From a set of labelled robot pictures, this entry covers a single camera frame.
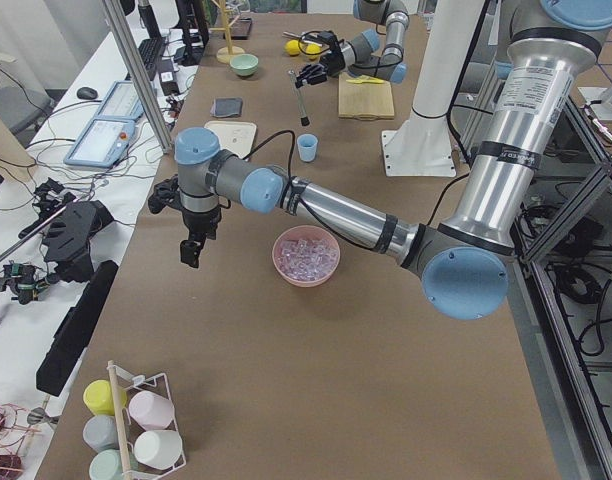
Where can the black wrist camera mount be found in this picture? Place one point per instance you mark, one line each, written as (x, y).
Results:
(165, 194)

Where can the wooden glass stand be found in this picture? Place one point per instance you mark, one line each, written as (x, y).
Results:
(229, 15)

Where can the white wire cup rack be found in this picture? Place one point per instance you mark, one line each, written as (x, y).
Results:
(124, 385)

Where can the yellow plastic cup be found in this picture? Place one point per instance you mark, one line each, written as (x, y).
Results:
(97, 397)

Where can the white plastic cup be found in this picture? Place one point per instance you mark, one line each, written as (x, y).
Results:
(158, 449)

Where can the upper teach pendant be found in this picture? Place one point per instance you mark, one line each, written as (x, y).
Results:
(121, 101)

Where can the grey folded cloth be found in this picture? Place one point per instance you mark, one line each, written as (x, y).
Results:
(227, 107)

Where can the black keyboard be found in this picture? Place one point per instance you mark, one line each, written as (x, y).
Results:
(150, 51)

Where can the wooden cutting board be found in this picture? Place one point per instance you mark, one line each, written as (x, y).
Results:
(364, 99)

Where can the lower teach pendant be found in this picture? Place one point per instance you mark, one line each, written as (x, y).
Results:
(101, 145)

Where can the teach pendant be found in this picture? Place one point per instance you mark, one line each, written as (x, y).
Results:
(121, 101)
(101, 145)

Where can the copper wire bottle rack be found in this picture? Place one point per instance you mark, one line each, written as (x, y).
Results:
(15, 431)

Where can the black stand on desk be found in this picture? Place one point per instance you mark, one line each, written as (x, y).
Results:
(68, 239)

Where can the light blue cup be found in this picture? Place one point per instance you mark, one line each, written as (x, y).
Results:
(307, 145)

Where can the yellow plastic knife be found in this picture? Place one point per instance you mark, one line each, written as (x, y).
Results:
(363, 79)

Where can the aluminium frame post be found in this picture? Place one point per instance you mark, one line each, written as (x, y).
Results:
(135, 67)

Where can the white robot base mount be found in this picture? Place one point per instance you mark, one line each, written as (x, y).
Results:
(421, 146)

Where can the cream rabbit tray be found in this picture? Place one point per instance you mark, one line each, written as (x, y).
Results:
(235, 136)

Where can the pink plastic cup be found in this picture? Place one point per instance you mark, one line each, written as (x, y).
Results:
(151, 411)

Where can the pink bowl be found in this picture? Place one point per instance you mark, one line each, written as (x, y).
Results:
(304, 232)

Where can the whole yellow lemon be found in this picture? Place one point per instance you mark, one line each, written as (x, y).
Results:
(292, 48)
(312, 49)

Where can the grey plastic cup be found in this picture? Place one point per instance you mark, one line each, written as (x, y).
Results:
(100, 433)

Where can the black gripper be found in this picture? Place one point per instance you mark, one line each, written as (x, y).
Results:
(200, 221)
(330, 63)

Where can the black computer mouse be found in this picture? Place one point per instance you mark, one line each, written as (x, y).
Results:
(87, 93)

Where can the pile of clear ice cubes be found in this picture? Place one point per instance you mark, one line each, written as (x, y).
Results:
(306, 260)

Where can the mint green bowl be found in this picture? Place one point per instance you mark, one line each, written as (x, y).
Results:
(244, 65)

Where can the black device on desk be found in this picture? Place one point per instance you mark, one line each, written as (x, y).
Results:
(75, 332)

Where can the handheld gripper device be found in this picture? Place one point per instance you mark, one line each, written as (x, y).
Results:
(21, 279)

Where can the pale green plastic cup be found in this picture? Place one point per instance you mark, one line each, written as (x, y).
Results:
(106, 465)

